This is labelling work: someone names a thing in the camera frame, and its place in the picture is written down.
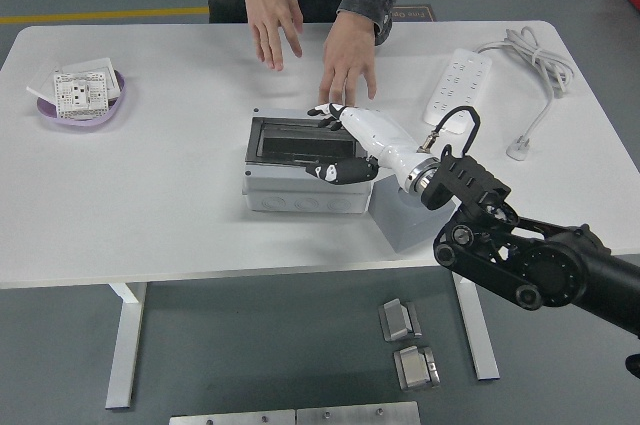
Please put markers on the purple bowl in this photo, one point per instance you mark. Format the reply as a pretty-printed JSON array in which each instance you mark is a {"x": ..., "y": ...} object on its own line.
[{"x": 118, "y": 87}]

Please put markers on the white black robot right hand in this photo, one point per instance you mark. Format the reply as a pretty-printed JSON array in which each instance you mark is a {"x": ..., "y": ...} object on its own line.
[{"x": 380, "y": 137}]

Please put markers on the white power strip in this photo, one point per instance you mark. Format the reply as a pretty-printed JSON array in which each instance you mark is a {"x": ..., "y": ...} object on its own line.
[{"x": 457, "y": 80}]

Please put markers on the long metal plate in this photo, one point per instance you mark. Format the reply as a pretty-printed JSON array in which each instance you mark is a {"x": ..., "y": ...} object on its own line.
[{"x": 230, "y": 418}]

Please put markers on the person's right hand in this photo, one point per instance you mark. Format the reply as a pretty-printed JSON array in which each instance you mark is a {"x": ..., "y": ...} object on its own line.
[{"x": 275, "y": 20}]

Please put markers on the large metal block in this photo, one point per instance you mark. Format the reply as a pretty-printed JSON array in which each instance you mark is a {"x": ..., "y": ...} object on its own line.
[{"x": 415, "y": 370}]

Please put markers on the white right table leg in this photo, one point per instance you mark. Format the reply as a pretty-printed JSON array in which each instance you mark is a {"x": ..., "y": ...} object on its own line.
[{"x": 482, "y": 345}]

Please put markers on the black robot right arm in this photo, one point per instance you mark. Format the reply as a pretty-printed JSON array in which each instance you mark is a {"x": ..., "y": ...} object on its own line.
[{"x": 550, "y": 265}]

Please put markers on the small metal block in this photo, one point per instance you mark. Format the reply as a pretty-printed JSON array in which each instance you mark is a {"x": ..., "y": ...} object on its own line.
[{"x": 397, "y": 320}]

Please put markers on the small white cover plate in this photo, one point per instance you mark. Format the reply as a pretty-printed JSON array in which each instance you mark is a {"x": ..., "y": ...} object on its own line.
[{"x": 42, "y": 77}]

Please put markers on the short metal plate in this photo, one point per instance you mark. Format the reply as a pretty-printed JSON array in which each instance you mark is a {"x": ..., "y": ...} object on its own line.
[{"x": 355, "y": 415}]

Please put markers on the large white cover plate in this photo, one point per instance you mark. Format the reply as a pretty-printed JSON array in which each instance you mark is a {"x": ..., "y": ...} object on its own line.
[{"x": 95, "y": 65}]

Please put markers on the white table leg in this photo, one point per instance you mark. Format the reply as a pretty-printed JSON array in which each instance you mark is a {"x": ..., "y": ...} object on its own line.
[
  {"x": 482, "y": 345},
  {"x": 122, "y": 345}
]

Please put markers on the person's left hand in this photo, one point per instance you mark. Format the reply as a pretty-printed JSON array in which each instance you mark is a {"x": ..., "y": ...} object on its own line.
[{"x": 350, "y": 55}]

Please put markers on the grey electrical box with lid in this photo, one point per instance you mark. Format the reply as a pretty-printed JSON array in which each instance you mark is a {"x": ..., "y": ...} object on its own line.
[{"x": 300, "y": 195}]

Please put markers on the white printed socket module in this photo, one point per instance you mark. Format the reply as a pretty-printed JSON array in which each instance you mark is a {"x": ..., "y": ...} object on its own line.
[{"x": 75, "y": 95}]

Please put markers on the grey cube with round hole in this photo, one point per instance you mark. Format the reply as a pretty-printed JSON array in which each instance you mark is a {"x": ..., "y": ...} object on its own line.
[{"x": 395, "y": 220}]

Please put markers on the white left table leg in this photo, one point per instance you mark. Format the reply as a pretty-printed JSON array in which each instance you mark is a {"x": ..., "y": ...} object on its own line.
[{"x": 122, "y": 345}]

